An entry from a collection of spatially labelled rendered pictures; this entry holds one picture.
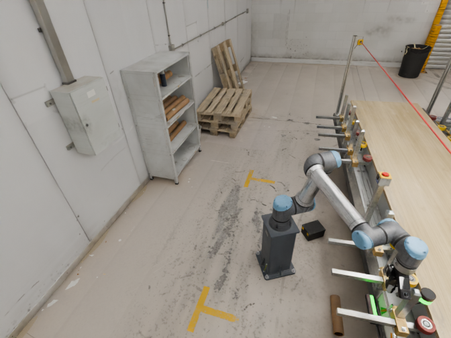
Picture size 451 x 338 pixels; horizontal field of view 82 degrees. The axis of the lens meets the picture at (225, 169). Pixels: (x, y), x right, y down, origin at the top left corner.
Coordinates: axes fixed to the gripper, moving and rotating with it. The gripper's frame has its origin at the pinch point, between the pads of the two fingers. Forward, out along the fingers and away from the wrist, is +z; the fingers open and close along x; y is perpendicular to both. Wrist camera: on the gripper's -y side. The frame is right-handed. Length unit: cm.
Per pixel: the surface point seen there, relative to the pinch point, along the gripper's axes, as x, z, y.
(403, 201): -32, 11, 85
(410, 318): -25.3, 38.8, 9.3
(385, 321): -0.5, 14.8, -7.7
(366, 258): -4, 31, 43
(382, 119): -50, 11, 227
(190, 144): 208, 87, 255
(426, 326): -17.5, 10.3, -8.5
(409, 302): -6.6, -1.9, -4.7
